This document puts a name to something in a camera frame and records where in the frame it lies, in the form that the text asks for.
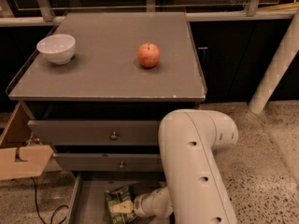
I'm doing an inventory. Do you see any red apple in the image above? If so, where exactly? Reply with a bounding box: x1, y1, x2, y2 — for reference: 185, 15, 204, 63
137, 43, 160, 68

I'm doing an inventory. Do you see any black cable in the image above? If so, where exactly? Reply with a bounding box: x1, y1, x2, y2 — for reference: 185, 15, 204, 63
31, 176, 70, 224

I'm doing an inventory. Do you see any wooden cutout board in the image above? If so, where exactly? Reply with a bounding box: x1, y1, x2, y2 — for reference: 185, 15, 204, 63
0, 145, 53, 180

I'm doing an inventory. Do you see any middle grey drawer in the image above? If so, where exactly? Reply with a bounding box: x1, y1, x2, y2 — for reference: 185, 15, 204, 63
53, 153, 164, 172

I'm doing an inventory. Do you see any white diagonal pole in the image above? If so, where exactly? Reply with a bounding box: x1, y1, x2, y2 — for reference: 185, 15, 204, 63
249, 10, 299, 114

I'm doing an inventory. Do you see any metal railing frame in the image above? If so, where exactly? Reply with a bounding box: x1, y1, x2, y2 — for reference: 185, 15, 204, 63
0, 0, 299, 27

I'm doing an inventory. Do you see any grey drawer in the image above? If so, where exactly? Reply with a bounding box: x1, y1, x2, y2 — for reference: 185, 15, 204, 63
53, 153, 164, 172
66, 171, 175, 224
28, 120, 159, 146

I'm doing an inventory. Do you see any top grey drawer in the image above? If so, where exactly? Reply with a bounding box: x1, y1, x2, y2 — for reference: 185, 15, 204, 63
28, 120, 159, 146

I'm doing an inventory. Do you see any green jalapeno chip bag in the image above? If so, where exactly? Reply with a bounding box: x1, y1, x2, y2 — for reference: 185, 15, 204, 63
105, 186, 139, 224

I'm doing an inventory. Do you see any bottom grey drawer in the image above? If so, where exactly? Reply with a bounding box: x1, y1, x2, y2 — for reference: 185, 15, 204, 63
66, 171, 175, 224

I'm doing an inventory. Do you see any white ceramic bowl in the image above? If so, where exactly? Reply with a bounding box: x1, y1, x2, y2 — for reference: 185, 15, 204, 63
36, 34, 76, 64

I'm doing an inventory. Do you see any grey drawer cabinet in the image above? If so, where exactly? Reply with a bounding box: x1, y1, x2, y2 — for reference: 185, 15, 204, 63
6, 12, 207, 173

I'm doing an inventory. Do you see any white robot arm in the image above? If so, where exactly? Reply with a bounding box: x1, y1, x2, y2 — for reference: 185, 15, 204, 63
108, 109, 238, 224

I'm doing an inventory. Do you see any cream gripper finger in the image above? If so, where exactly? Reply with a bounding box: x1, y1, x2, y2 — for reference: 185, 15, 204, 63
111, 201, 134, 214

